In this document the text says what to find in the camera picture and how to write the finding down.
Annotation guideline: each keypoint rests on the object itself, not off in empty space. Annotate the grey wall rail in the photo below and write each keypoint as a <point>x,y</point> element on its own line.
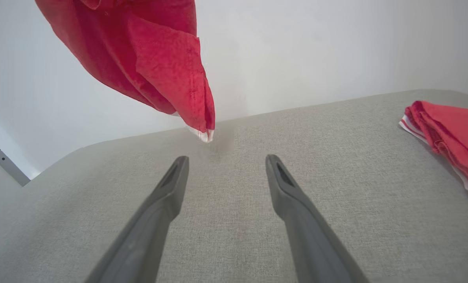
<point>8,165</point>

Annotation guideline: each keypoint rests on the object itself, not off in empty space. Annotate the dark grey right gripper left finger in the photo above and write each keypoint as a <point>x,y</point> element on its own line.
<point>147,236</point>

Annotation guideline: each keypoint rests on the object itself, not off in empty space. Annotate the red Bulls basketball jersey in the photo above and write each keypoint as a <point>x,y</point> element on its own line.
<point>454,133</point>

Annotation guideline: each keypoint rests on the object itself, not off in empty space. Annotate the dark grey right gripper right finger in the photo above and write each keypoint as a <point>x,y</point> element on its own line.
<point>312,243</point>

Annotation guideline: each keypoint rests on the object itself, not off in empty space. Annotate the red shorts with white stripe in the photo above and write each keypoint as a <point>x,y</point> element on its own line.
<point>139,51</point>

